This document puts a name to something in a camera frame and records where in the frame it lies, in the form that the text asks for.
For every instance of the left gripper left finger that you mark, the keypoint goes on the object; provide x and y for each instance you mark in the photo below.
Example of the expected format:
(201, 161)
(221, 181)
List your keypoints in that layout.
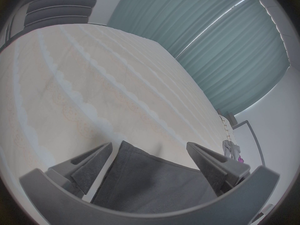
(91, 170)

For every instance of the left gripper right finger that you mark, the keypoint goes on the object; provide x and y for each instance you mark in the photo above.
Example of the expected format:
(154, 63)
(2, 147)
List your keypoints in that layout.
(206, 170)

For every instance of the black T-shirt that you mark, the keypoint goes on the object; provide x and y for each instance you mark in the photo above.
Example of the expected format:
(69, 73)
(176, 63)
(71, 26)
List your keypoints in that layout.
(152, 184)

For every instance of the pile of clothes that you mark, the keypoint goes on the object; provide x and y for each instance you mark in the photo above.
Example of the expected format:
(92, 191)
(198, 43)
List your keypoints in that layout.
(240, 159)

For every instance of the bed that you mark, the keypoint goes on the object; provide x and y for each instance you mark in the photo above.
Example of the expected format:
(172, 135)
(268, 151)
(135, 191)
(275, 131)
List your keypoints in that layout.
(105, 83)

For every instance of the grey garment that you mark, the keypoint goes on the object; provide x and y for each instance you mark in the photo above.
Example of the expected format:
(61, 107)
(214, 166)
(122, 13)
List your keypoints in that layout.
(230, 149)

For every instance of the black chest of drawers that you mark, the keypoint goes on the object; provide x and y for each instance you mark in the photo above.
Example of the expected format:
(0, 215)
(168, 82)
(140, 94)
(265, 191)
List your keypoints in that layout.
(58, 8)

